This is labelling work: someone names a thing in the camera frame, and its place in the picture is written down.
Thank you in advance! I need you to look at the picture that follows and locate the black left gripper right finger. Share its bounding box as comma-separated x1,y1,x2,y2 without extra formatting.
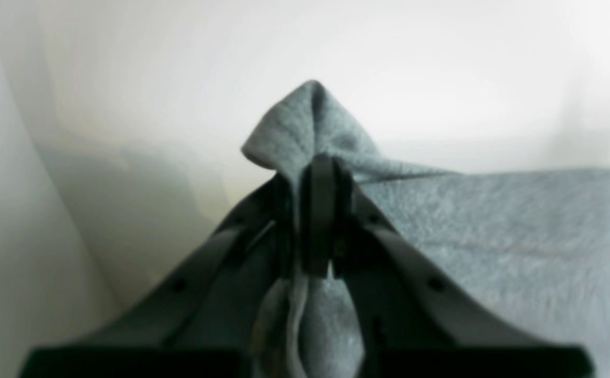
301,155,594,377

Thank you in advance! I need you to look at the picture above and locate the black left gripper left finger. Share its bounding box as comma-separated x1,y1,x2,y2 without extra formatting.
20,174,292,377

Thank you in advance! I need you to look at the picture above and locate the grey T-shirt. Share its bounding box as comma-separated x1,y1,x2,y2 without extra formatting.
242,81,610,377

